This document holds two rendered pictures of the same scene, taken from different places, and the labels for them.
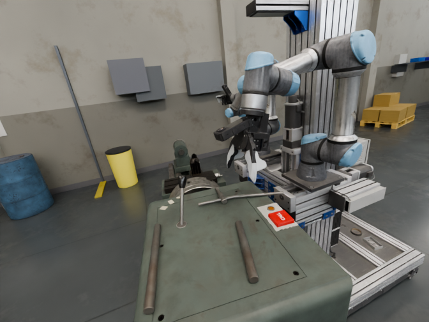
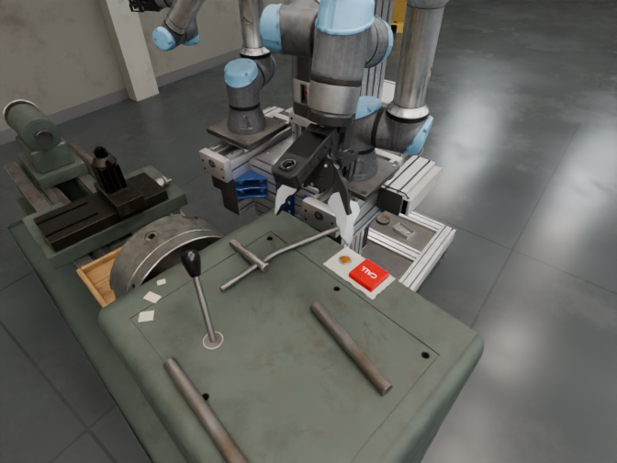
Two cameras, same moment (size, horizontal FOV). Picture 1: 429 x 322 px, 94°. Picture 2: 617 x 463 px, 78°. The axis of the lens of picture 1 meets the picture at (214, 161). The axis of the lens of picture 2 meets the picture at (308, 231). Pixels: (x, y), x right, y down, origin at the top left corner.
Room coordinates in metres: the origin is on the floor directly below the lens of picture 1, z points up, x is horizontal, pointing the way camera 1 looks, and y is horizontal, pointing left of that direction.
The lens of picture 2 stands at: (0.16, 0.20, 1.86)
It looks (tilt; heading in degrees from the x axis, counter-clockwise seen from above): 42 degrees down; 327
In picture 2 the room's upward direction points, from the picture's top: straight up
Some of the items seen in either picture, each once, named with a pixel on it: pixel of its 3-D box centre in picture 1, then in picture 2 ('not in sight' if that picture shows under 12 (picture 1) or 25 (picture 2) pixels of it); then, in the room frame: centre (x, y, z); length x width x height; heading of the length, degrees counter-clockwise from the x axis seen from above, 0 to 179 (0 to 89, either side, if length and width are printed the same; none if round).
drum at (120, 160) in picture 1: (123, 167); not in sight; (3.75, 1.82, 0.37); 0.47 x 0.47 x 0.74
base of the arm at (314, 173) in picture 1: (311, 167); (355, 155); (0.97, -0.52, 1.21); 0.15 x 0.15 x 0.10
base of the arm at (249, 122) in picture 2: (260, 145); (245, 113); (1.44, -0.36, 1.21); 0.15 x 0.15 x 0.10
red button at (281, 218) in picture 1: (280, 218); (368, 276); (0.53, -0.19, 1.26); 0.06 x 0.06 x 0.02; 11
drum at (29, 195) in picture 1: (20, 184); not in sight; (3.15, 3.30, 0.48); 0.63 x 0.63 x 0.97
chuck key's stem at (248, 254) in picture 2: (220, 194); (248, 254); (0.71, -0.01, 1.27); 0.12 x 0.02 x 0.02; 13
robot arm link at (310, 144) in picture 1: (314, 146); (361, 121); (0.97, -0.52, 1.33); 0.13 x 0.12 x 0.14; 30
